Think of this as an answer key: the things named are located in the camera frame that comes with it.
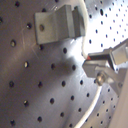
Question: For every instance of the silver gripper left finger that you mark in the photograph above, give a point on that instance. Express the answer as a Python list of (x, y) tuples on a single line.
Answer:
[(101, 71)]

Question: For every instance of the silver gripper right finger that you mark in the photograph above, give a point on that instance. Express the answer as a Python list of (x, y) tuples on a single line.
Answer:
[(115, 56)]

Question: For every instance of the grey metal cable clip bracket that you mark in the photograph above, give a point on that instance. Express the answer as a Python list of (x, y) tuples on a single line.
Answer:
[(59, 25)]

